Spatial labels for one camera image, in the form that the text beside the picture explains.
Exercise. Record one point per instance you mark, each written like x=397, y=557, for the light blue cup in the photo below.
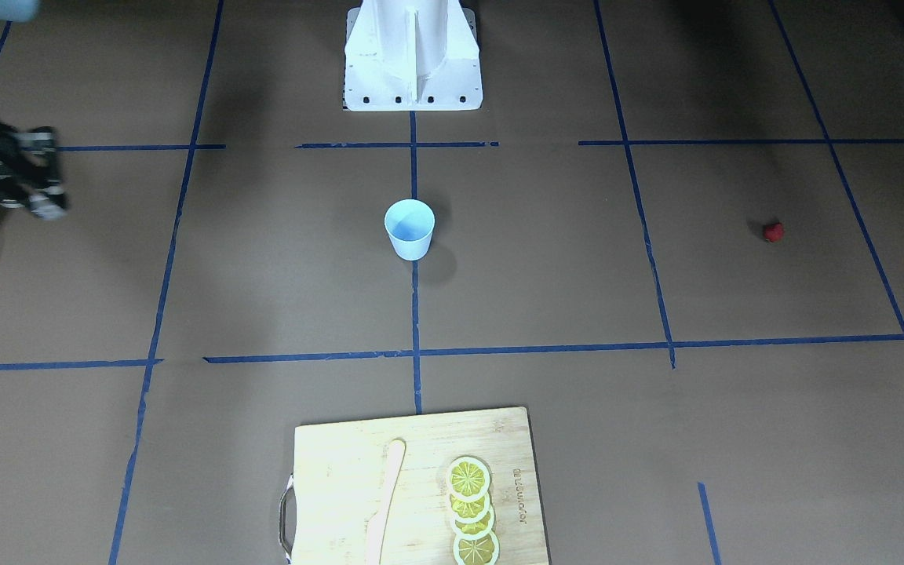
x=410, y=224

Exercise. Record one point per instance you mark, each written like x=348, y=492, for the lemon slice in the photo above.
x=469, y=511
x=476, y=551
x=468, y=479
x=480, y=528

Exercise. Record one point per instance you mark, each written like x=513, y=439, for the wooden cutting board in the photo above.
x=335, y=487

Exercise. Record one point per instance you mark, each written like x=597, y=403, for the red strawberry on table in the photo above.
x=773, y=232

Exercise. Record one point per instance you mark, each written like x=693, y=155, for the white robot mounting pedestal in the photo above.
x=412, y=56

